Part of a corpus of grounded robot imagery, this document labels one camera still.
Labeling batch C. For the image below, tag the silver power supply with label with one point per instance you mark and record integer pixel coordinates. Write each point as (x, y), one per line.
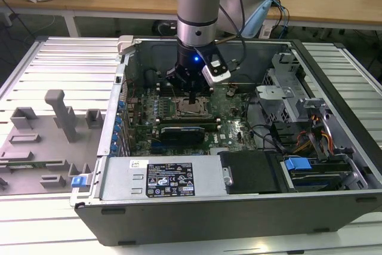
(119, 177)

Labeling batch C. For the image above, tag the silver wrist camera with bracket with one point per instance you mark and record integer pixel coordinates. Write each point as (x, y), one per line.
(219, 76)

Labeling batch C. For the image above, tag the green RAM stick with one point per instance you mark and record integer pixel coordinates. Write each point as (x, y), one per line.
(27, 165)

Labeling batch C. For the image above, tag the grey parts rack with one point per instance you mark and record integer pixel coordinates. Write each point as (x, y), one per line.
(44, 147)

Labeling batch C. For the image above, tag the hard disk in blue carrier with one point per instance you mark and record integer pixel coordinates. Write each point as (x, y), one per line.
(298, 165)

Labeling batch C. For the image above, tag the blue expansion slot clip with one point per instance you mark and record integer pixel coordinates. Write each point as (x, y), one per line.
(121, 105)
(119, 121)
(113, 144)
(116, 131)

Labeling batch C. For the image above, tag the green motherboard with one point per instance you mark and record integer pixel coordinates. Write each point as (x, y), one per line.
(226, 135)

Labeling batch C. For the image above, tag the silver topped green CPU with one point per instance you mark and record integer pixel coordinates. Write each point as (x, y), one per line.
(199, 106)

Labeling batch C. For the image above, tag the silver disk bay frame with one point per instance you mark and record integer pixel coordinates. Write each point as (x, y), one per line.
(356, 177)

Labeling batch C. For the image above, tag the pale blue teach pendant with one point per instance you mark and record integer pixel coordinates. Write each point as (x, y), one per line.
(253, 22)

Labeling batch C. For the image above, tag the white label tag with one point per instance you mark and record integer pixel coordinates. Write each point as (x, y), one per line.
(266, 32)

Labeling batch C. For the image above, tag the black PC case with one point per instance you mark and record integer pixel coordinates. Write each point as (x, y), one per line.
(209, 222)

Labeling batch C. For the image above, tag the black graphics card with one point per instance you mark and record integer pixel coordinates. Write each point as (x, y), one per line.
(182, 138)

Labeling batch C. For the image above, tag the silver metal drive cage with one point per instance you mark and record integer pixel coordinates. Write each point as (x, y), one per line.
(277, 102)

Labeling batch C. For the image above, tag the black plastic shroud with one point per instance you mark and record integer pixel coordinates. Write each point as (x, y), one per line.
(250, 171)

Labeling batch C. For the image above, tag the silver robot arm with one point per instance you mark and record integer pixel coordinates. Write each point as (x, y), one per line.
(195, 7)

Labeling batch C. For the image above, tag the blue expansion slot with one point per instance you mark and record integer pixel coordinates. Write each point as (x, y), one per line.
(158, 147)

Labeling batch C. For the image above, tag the blue case latch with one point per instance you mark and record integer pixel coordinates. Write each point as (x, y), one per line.
(78, 181)

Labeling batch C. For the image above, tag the CPU socket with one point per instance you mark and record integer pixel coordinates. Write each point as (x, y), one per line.
(207, 111)

